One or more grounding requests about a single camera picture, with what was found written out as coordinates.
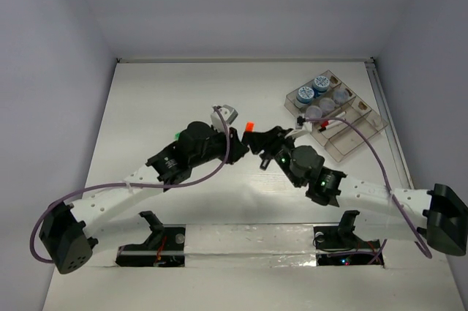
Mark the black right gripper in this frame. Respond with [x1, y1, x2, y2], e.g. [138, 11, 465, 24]
[242, 127, 302, 189]

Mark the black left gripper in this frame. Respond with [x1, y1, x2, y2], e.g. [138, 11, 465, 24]
[189, 122, 247, 167]

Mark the orange highlighter cap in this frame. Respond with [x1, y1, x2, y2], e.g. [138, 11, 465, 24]
[245, 122, 254, 132]

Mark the green highlighter black body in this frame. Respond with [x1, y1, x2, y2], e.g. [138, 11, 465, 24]
[260, 156, 271, 171]

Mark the clear jar of clips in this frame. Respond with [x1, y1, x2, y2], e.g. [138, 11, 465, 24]
[333, 89, 350, 105]
[319, 97, 336, 115]
[305, 105, 322, 119]

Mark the blue cleaning gel jar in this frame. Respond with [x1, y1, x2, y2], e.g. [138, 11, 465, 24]
[312, 75, 330, 98]
[294, 86, 314, 108]

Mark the red capped white marker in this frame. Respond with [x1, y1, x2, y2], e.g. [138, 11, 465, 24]
[319, 119, 343, 132]

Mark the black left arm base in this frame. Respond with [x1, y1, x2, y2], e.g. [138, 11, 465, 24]
[116, 211, 186, 268]

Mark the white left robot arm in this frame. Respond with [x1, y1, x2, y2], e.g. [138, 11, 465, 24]
[32, 121, 249, 274]

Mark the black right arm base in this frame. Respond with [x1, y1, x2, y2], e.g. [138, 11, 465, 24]
[312, 210, 385, 266]

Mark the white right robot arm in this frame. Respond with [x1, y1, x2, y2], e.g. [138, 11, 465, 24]
[242, 127, 467, 256]

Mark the clear plastic organizer tray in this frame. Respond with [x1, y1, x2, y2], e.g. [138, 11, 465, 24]
[284, 70, 388, 162]

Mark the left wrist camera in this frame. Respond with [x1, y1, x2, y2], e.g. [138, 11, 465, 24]
[211, 105, 238, 132]

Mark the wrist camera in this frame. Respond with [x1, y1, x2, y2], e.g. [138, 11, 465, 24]
[285, 116, 317, 139]
[211, 105, 238, 132]

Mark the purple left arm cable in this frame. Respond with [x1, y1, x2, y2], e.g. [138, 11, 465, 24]
[29, 105, 232, 264]

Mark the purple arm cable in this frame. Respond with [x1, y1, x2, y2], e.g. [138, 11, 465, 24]
[29, 105, 232, 264]
[296, 116, 433, 264]

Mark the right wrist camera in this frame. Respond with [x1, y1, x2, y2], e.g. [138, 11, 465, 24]
[285, 116, 317, 139]

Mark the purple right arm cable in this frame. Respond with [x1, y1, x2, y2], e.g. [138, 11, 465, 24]
[296, 116, 433, 264]

